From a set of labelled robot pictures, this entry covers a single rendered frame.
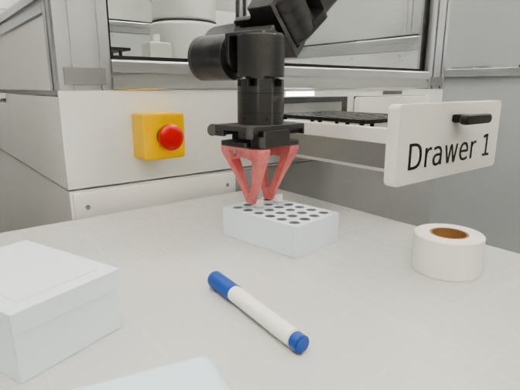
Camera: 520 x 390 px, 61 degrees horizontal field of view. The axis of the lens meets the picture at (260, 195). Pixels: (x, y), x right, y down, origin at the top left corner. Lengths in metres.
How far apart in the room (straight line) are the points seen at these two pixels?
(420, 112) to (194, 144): 0.38
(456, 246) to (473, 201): 2.07
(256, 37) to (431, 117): 0.28
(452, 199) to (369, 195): 1.47
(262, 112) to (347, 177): 0.57
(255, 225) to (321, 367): 0.25
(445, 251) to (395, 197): 0.78
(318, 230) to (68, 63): 0.43
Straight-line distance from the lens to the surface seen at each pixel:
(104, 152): 0.72
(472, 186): 2.53
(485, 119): 0.73
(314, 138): 0.73
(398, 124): 0.60
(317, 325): 0.38
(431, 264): 0.48
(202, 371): 0.25
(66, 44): 0.71
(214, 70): 0.57
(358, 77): 1.07
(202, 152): 0.80
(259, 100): 0.52
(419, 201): 1.35
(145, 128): 0.69
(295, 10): 0.57
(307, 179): 0.97
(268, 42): 0.53
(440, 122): 0.69
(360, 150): 0.66
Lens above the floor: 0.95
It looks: 14 degrees down
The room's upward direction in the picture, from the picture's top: straight up
